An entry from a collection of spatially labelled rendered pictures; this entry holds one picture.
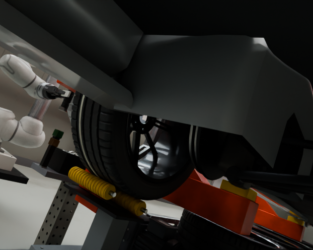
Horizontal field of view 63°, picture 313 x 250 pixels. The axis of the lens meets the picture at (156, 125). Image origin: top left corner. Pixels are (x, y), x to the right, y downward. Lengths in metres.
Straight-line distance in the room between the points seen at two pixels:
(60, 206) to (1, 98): 2.78
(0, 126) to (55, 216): 0.72
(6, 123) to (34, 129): 0.18
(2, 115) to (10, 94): 2.24
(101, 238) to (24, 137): 1.11
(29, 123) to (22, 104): 2.26
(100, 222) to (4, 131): 1.09
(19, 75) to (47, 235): 0.87
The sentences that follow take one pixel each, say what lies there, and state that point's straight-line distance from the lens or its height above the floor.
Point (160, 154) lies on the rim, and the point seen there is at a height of 0.73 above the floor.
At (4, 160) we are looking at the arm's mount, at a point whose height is 0.35.
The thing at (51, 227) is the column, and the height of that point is 0.15.
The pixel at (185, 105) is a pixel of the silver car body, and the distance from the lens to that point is 0.44.
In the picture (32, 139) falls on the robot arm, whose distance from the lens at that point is 1.99.
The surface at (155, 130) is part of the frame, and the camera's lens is 1.38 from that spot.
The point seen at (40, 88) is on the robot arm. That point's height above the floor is 0.83.
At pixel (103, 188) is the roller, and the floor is 0.52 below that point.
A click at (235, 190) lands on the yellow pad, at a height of 0.70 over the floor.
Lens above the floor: 0.64
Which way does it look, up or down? 10 degrees up
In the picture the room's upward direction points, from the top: 22 degrees clockwise
